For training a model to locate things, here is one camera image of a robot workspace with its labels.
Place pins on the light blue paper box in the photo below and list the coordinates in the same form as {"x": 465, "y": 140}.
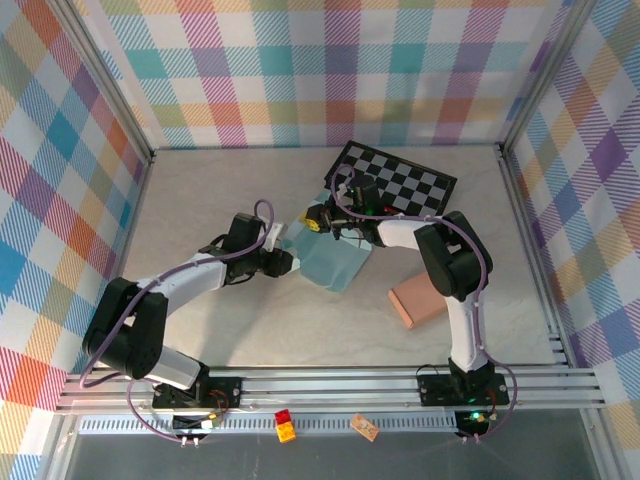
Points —
{"x": 330, "y": 260}

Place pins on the pink paper box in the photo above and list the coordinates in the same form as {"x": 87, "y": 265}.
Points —
{"x": 420, "y": 300}

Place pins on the right white and black arm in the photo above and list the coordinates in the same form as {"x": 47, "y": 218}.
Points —
{"x": 450, "y": 255}

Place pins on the left white and black arm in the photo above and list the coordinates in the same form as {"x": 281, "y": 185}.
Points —
{"x": 190, "y": 280}

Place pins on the black box with yellow connector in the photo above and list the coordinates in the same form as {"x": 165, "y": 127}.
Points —
{"x": 190, "y": 424}

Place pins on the black box with green light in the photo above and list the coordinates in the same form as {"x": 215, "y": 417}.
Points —
{"x": 470, "y": 425}

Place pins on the black and grey checkerboard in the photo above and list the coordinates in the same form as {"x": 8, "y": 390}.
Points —
{"x": 410, "y": 180}

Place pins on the red and yellow toy brick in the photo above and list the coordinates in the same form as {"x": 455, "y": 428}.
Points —
{"x": 284, "y": 426}

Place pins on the small brown printed tag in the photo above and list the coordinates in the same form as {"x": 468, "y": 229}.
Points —
{"x": 364, "y": 426}

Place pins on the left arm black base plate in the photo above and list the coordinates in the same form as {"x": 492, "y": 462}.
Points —
{"x": 225, "y": 387}

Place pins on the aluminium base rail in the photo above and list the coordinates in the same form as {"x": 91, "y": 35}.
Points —
{"x": 325, "y": 387}

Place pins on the aluminium side rail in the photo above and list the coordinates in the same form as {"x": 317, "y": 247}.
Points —
{"x": 515, "y": 200}

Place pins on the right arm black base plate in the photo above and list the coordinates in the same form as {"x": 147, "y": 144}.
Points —
{"x": 435, "y": 390}

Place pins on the aluminium frame post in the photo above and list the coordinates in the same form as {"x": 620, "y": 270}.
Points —
{"x": 545, "y": 75}
{"x": 100, "y": 80}

